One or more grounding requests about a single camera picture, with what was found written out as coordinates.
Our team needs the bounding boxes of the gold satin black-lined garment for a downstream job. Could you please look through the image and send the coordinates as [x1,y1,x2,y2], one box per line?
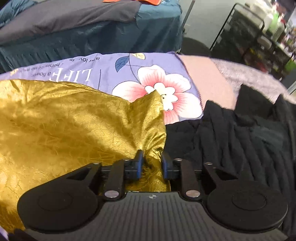
[1,79,170,232]

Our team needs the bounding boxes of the purple floral bed sheet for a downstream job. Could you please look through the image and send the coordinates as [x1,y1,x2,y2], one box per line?
[1,53,203,125]

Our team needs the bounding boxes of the black ribbed knit sweater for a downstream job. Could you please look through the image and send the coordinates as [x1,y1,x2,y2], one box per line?
[165,85,295,236]

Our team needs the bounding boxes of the pink fuzzy blanket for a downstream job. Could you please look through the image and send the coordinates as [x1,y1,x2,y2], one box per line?
[178,55,295,109]

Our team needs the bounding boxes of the black metal storage rack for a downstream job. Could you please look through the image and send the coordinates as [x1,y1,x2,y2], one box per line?
[210,3,292,80]

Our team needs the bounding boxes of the orange folded cloth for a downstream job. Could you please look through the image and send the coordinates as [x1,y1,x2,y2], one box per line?
[102,0,162,6]

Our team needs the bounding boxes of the grey blanket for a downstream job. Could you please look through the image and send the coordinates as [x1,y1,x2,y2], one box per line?
[1,1,142,44]

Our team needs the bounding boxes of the blue crumpled duvet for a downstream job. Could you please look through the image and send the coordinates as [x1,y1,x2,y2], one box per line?
[0,0,38,28]

